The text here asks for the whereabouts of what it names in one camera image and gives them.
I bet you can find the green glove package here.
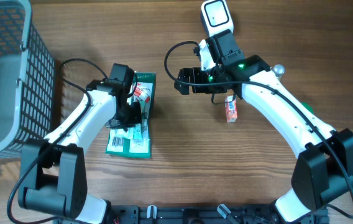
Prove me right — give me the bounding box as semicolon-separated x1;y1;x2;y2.
105;72;156;159

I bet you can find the red tissue pack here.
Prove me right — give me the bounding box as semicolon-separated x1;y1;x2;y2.
225;95;238;123

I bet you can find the grey plastic mesh basket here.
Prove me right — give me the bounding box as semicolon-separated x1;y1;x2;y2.
0;0;56;159

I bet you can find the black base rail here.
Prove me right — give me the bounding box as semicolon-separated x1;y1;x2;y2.
111;203;329;224

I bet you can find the white barcode scanner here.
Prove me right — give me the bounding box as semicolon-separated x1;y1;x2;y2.
201;0;234;37

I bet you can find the black camera cable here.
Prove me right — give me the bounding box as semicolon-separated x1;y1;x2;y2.
6;58;109;224
163;40;353;220

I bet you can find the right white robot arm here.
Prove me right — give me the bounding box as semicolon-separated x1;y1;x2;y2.
174;30;353;223

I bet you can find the yellow oil bottle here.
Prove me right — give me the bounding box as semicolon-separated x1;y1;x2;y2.
271;64;285;80

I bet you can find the pale green wipes pack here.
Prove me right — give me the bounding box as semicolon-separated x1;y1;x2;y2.
133;101;149;140

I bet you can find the green lid jar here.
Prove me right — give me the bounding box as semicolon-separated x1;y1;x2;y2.
302;103;314;116

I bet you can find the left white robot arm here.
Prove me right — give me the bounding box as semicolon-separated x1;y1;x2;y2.
7;63;141;223

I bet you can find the right black camera cable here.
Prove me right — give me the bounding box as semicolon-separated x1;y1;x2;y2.
163;40;353;220

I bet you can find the left black camera cable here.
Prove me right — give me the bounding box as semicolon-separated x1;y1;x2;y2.
6;58;109;224

